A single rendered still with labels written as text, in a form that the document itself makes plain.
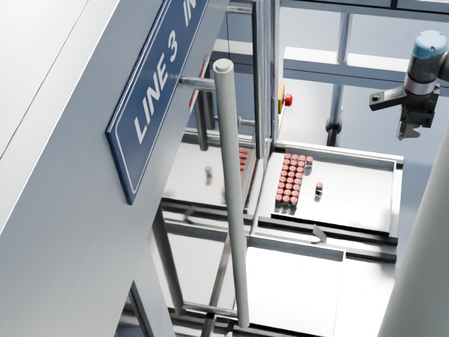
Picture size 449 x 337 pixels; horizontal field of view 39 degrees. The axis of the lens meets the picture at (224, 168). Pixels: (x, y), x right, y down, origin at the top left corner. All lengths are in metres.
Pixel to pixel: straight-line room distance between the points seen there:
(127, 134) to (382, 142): 2.67
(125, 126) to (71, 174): 0.11
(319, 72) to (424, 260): 2.47
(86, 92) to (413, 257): 0.30
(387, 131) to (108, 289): 2.72
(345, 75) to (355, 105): 0.58
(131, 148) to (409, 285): 0.34
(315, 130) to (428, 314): 2.85
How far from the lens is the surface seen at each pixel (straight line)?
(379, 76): 2.83
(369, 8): 2.57
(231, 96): 0.80
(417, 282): 0.42
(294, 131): 3.25
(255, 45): 1.08
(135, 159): 0.68
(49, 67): 0.55
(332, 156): 2.00
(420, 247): 0.40
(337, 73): 2.83
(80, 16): 0.59
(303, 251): 1.82
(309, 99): 3.40
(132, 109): 0.65
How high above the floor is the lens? 2.46
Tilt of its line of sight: 52 degrees down
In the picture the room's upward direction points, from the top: 5 degrees counter-clockwise
